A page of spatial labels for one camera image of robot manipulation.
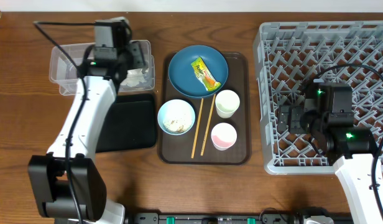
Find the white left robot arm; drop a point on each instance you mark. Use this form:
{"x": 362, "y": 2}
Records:
{"x": 65, "y": 181}

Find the left wooden chopstick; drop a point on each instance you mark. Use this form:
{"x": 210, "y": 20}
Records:
{"x": 197, "y": 128}

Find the light blue bowl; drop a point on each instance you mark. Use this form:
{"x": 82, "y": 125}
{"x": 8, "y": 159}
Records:
{"x": 171, "y": 105}

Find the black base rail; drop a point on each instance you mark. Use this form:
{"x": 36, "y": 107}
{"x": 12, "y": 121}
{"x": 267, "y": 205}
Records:
{"x": 267, "y": 216}

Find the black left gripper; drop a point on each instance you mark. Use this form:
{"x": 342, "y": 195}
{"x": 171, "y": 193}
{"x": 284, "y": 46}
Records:
{"x": 136, "y": 50}

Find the pile of rice leftovers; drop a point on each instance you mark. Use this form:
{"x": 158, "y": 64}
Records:
{"x": 177, "y": 121}

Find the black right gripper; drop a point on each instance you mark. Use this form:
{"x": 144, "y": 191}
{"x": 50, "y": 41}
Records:
{"x": 291, "y": 118}

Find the clear plastic waste bin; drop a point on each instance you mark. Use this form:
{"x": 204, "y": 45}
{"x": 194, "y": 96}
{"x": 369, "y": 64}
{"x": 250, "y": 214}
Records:
{"x": 63, "y": 72}

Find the right wooden chopstick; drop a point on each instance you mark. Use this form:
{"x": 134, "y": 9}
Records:
{"x": 208, "y": 126}

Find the yellow green snack wrapper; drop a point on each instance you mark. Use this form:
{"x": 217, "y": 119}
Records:
{"x": 203, "y": 74}

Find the wooden chopstick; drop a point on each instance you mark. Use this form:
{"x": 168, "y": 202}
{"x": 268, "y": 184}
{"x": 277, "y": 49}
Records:
{"x": 197, "y": 128}
{"x": 208, "y": 126}

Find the brown serving tray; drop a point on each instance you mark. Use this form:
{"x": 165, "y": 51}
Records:
{"x": 178, "y": 149}

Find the black plastic tray bin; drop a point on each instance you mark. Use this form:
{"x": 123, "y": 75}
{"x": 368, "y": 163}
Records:
{"x": 129, "y": 124}

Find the dark blue plate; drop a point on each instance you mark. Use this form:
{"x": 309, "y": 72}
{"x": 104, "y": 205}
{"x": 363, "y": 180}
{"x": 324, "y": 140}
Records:
{"x": 182, "y": 76}

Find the white tissue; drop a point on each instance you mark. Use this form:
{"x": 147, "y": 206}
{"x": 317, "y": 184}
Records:
{"x": 136, "y": 78}

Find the white cup pink inside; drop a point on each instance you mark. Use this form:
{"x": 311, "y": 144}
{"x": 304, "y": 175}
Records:
{"x": 223, "y": 136}

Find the grey dishwasher rack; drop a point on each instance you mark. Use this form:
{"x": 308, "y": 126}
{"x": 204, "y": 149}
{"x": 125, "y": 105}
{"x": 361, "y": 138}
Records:
{"x": 286, "y": 54}

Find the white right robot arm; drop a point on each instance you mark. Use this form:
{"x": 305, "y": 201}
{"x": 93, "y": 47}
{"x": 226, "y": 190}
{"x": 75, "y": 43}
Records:
{"x": 354, "y": 155}

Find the white cup green inside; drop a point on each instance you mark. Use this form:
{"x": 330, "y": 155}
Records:
{"x": 226, "y": 103}

